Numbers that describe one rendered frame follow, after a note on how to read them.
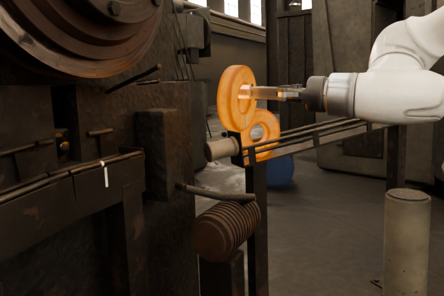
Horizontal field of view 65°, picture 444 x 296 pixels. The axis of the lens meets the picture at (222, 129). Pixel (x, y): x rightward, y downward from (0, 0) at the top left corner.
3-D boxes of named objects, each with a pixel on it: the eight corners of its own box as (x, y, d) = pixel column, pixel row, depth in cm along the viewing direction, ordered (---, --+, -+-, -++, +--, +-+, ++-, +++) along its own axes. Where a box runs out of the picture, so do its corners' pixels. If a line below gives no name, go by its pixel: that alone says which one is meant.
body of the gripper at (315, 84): (322, 114, 69) (277, 111, 73) (330, 111, 76) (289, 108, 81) (324, 76, 68) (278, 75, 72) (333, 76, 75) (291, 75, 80)
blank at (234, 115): (214, 67, 74) (228, 67, 73) (245, 63, 88) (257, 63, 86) (217, 137, 78) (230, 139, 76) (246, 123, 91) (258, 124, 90)
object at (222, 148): (204, 160, 104) (201, 141, 103) (230, 154, 108) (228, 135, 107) (213, 164, 99) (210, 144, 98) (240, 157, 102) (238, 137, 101)
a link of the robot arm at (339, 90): (358, 115, 74) (330, 114, 77) (361, 73, 73) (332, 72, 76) (351, 120, 66) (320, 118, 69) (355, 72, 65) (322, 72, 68)
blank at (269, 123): (251, 167, 110) (257, 169, 107) (222, 131, 104) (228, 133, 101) (283, 133, 114) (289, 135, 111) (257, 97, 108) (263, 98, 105)
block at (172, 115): (136, 199, 94) (130, 110, 91) (155, 190, 101) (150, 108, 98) (168, 205, 89) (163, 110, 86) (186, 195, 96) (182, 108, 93)
